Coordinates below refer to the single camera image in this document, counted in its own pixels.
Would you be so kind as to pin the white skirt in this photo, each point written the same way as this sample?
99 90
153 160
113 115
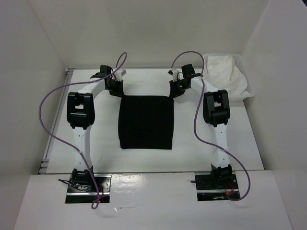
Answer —
224 75

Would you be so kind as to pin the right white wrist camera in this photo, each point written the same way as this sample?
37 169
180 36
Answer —
174 73

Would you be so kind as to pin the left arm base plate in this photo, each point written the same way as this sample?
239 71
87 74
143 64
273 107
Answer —
80 194

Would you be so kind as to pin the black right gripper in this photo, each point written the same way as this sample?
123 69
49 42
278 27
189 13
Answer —
173 91

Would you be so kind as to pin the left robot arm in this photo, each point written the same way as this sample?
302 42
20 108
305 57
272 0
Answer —
81 117

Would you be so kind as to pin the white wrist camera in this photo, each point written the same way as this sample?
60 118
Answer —
118 75
174 73

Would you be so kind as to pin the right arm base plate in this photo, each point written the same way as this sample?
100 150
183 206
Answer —
207 190

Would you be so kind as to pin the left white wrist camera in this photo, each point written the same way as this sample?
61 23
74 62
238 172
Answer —
118 75

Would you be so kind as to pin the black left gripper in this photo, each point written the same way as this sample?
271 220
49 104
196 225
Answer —
120 92

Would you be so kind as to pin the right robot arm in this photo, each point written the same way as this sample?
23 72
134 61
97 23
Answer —
216 113

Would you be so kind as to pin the white plastic laundry basket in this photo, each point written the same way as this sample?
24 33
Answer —
239 63

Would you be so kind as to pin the black skirt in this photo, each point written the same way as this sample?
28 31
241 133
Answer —
146 122

